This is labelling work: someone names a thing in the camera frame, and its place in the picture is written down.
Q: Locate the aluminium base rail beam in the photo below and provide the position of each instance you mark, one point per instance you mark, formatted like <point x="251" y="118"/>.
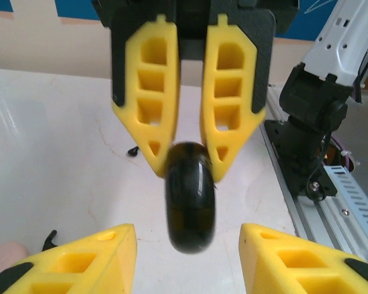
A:
<point x="309" y="214"/>

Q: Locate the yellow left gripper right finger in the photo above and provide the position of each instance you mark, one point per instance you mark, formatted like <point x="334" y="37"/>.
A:
<point x="294" y="263"/>

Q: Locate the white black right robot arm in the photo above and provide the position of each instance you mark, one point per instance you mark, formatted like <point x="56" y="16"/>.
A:
<point x="312" y="98"/>

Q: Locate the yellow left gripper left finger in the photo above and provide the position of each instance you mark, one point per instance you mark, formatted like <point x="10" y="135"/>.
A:
<point x="79" y="263"/>

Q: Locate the small black round cap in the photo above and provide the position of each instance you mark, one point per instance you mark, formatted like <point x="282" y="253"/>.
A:
<point x="190" y="199"/>

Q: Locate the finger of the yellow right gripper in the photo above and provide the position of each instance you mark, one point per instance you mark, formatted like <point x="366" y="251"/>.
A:
<point x="168" y="122"/>
<point x="208" y="122"/>

